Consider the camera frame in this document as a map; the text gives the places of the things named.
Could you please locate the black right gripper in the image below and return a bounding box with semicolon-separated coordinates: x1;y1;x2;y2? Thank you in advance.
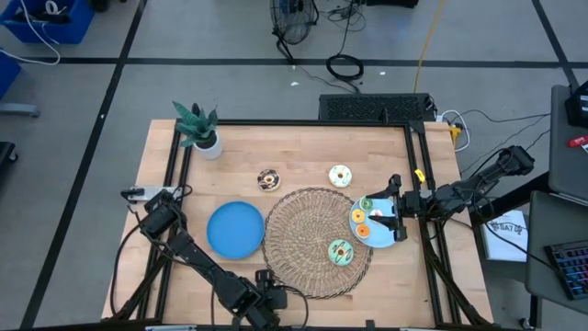
366;174;424;244

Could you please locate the large white teal-drizzled donut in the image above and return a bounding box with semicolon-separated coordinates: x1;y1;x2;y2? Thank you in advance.
328;164;354;188

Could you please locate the large teal chocolate-drizzled donut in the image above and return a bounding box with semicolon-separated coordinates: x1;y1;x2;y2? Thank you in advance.
327;238;356;268

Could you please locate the large chocolate frosted donut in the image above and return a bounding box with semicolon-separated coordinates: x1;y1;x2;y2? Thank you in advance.
256;168;282;193

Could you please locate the light blue plate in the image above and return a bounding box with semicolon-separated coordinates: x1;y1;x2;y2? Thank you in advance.
347;195;404;249

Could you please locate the round woven straw placemat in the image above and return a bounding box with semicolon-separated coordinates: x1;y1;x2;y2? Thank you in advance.
261;187;373;300

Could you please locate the dark blue plate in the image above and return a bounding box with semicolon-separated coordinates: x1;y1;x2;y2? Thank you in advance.
206;200;266;259

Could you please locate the black computer case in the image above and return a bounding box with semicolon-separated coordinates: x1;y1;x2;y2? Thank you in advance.
318;93;437;123

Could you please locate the white printed paper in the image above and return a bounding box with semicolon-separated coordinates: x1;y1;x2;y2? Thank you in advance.
481;210;529;263

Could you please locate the grey desk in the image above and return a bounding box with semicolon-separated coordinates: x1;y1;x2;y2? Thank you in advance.
548;84;588;203
525;189;588;317

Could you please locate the green plant in white pot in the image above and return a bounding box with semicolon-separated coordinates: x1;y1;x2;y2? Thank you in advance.
172;100;224;161

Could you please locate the black backlit keyboard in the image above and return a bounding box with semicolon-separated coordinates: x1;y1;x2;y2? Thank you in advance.
543;238;588;302

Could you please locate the black floor fan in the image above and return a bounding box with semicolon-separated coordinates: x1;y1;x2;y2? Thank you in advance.
269;0;320;63

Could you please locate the black desktop device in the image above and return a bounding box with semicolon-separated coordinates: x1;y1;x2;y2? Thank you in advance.
564;80;588;129

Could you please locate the black chair base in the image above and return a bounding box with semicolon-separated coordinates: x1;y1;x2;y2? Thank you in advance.
0;141;19;166

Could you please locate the grey stand foot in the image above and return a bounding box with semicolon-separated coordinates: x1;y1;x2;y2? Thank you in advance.
0;102;41;119

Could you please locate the blue plastic bin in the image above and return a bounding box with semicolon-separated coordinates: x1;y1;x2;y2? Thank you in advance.
0;48;23;100
0;0;96;46

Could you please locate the white cable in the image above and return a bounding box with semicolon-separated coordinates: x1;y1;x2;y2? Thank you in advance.
435;108;472;153
0;0;62;66

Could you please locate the black aluminium table frame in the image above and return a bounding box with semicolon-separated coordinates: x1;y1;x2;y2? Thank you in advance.
100;119;495;331

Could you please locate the coiled black cable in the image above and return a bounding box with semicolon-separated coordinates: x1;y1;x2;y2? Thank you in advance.
324;0;367;93

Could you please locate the yellow floor cable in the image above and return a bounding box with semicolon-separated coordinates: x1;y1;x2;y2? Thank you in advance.
412;0;447;95

